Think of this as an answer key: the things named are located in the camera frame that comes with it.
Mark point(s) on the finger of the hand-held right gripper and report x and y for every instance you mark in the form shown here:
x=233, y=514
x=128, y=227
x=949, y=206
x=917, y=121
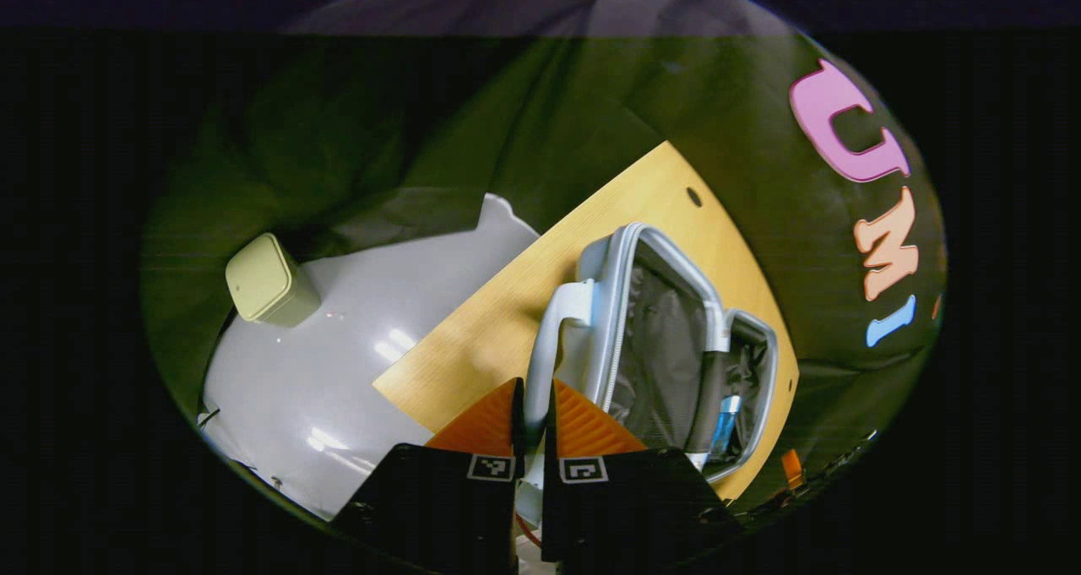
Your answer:
x=791, y=469

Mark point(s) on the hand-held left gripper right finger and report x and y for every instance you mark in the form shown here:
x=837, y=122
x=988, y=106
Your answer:
x=549, y=431

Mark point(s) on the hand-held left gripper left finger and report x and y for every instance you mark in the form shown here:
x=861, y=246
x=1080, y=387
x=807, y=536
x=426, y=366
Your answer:
x=518, y=427

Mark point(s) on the white teal tube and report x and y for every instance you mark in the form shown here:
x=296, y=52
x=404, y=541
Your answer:
x=725, y=427

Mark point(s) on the pale green trash bin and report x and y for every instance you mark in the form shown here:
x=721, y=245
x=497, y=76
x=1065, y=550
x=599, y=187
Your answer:
x=266, y=279

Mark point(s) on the black backdrop cloth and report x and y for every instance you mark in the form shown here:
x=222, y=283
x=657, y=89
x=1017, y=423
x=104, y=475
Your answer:
x=507, y=119

